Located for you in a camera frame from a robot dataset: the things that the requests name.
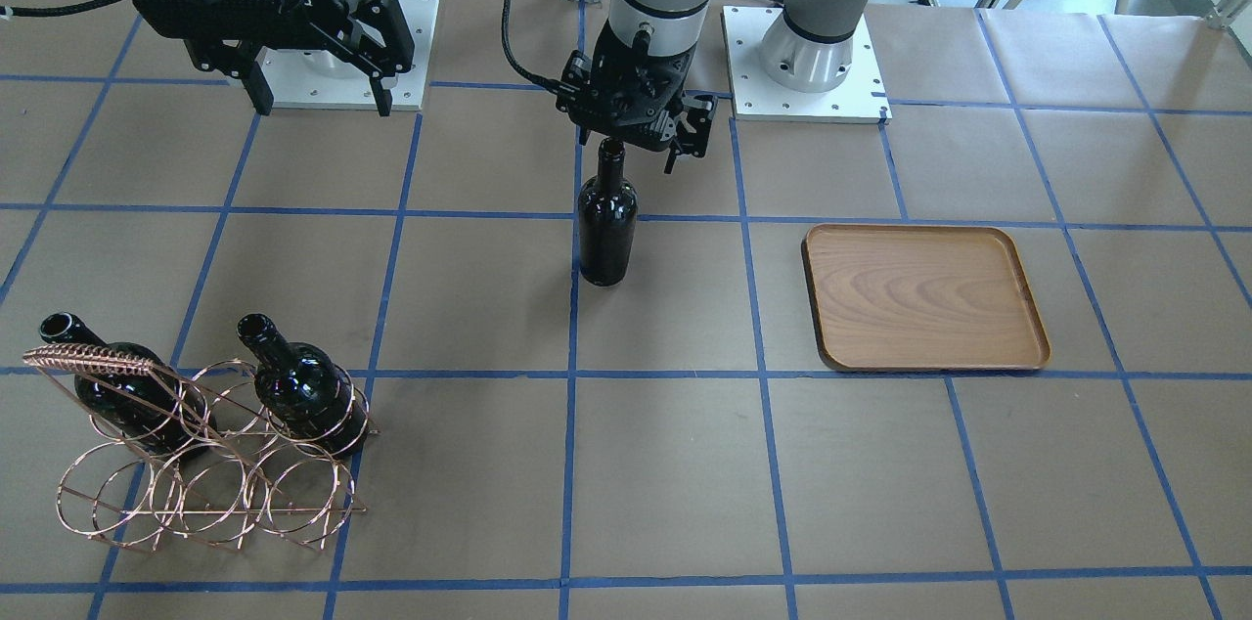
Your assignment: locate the copper wire bottle basket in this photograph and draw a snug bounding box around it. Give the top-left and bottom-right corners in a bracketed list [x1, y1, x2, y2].
[23, 344, 367, 554]

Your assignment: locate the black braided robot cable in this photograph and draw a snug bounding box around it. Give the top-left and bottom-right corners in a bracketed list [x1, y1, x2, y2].
[501, 0, 588, 98]

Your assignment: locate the dark wine bottle three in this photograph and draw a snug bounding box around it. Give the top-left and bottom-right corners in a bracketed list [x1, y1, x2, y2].
[237, 313, 371, 458]

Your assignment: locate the wooden tray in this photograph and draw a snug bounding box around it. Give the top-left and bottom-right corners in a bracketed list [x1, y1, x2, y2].
[801, 223, 1050, 372]

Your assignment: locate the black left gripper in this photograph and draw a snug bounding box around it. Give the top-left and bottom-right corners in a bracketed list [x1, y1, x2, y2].
[558, 24, 717, 174]

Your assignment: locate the dark wine bottle two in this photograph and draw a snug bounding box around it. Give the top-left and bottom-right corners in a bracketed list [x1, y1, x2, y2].
[577, 138, 639, 287]

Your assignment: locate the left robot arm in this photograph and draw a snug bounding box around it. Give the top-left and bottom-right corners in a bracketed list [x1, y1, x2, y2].
[552, 0, 869, 175]

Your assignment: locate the dark wine bottle one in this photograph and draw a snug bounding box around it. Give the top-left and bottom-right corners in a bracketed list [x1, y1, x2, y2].
[39, 312, 209, 463]

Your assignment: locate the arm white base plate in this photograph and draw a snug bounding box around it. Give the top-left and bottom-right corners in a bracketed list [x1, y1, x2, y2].
[262, 0, 441, 111]
[722, 6, 893, 124]

